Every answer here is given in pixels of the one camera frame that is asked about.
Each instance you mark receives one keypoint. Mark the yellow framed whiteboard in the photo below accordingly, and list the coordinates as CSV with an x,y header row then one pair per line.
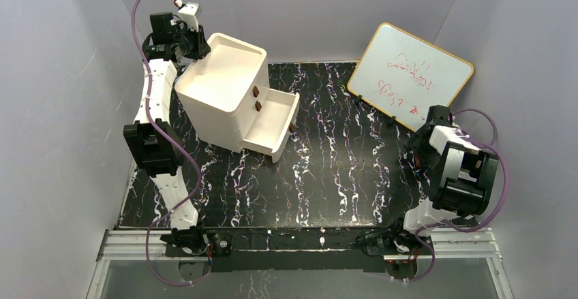
x,y
402,76

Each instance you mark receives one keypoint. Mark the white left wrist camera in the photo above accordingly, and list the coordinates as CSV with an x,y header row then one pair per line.
x,y
189,13

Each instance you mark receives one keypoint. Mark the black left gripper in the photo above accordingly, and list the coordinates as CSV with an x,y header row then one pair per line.
x,y
197,43

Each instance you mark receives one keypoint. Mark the white drawer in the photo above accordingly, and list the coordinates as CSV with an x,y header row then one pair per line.
x,y
273,124

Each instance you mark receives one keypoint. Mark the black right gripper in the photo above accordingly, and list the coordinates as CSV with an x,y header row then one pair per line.
x,y
422,141

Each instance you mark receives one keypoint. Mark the aluminium front mounting rail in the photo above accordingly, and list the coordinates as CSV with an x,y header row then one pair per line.
x,y
140,245

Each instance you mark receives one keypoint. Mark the aluminium right side rail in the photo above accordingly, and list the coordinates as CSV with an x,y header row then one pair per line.
x,y
456,191

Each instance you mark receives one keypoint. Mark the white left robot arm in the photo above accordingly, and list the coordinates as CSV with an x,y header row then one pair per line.
x,y
153,143

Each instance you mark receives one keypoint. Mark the white drawer organizer box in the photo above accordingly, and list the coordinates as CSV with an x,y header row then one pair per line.
x,y
219,91

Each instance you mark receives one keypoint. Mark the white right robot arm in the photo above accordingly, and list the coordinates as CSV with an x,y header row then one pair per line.
x,y
416,222

